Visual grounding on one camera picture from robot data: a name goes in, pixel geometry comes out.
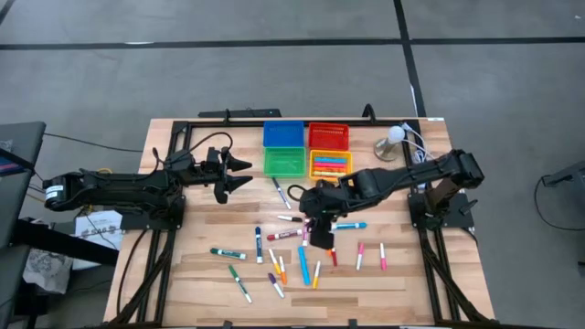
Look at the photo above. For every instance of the black capped white marker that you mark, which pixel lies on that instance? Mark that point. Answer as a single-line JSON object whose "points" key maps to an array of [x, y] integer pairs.
{"points": [[292, 219]]}

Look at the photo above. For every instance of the maroon Expo marker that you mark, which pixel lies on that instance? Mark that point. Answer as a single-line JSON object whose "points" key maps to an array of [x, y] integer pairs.
{"points": [[285, 235]]}

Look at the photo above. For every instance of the black table clamp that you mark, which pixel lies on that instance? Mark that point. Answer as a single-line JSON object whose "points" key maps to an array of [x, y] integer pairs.
{"points": [[227, 325], [352, 324]]}

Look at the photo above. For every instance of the purple white marker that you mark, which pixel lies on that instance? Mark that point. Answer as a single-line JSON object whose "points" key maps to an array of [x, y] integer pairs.
{"points": [[275, 285]]}

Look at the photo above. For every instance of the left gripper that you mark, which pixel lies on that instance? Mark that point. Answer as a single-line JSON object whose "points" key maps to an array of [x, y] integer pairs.
{"points": [[201, 176]]}

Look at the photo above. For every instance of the black power strip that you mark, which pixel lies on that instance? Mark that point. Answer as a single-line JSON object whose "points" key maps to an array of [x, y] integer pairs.
{"points": [[247, 113]]}

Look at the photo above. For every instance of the pink highlighter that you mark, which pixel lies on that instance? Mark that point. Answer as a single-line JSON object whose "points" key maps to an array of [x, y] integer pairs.
{"points": [[330, 165]]}

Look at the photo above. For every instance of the orange highlighter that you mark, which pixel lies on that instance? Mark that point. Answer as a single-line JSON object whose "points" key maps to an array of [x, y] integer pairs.
{"points": [[330, 169]]}

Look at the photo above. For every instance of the green plastic basket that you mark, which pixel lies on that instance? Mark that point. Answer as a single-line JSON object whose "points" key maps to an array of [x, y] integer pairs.
{"points": [[284, 162]]}

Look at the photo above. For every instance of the red plastic basket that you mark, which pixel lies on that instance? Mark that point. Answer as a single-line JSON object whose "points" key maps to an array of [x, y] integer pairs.
{"points": [[329, 136]]}

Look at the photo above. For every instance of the blue plastic basket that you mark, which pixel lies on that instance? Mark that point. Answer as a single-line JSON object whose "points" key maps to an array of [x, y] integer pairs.
{"points": [[283, 134]]}

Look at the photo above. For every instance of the thin dark blue marker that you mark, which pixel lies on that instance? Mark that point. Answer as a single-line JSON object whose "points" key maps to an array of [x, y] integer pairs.
{"points": [[281, 193]]}

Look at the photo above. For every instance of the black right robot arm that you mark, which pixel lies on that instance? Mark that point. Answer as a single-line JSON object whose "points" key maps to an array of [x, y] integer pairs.
{"points": [[402, 176]]}

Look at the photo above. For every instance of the dark green Expo marker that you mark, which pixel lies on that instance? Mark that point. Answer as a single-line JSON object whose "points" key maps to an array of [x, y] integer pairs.
{"points": [[228, 254]]}

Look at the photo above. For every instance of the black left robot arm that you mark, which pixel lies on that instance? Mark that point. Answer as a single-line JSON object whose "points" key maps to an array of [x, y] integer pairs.
{"points": [[114, 187]]}

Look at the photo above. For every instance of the grey chair base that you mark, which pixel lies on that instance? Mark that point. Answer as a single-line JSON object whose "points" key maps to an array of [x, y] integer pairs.
{"points": [[571, 172]]}

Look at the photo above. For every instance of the magenta Expo marker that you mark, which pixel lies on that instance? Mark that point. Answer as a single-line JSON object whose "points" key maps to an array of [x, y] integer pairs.
{"points": [[305, 237]]}

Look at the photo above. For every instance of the turquoise Sharpie highlighter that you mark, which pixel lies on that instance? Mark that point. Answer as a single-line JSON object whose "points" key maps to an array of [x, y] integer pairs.
{"points": [[330, 160], [304, 266]]}

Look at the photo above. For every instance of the white printed paper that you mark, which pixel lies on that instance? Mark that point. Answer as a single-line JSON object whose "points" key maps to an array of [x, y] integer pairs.
{"points": [[98, 233]]}

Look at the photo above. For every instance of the patterned grey cloth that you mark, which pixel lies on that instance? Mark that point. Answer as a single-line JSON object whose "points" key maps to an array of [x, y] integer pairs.
{"points": [[45, 272]]}

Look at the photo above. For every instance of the dark blue Expo marker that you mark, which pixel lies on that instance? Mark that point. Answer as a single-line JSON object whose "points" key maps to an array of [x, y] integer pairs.
{"points": [[258, 247]]}

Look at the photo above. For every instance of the light blue Expo marker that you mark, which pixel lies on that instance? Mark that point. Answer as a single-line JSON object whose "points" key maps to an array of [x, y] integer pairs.
{"points": [[349, 226]]}

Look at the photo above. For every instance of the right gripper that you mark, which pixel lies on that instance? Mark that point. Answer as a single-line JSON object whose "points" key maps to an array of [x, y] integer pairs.
{"points": [[324, 201]]}

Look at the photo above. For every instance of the dark grey side desk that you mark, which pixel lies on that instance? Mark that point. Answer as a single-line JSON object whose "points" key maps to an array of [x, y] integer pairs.
{"points": [[16, 205]]}

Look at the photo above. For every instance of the yellow-green Sharpie highlighter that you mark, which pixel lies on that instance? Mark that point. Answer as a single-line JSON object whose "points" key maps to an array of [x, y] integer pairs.
{"points": [[329, 174]]}

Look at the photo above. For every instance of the yellow plastic basket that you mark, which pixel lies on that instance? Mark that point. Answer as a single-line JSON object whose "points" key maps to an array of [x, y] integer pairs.
{"points": [[331, 179]]}

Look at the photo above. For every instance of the black floor bar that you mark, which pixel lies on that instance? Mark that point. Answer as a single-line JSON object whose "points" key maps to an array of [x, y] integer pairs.
{"points": [[68, 247]]}

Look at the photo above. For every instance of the thin green marker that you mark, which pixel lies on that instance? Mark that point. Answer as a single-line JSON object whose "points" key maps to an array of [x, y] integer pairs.
{"points": [[240, 283]]}

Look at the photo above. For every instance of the brass lamp with white bulb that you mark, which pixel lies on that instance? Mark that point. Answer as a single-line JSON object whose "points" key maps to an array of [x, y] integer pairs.
{"points": [[395, 133]]}

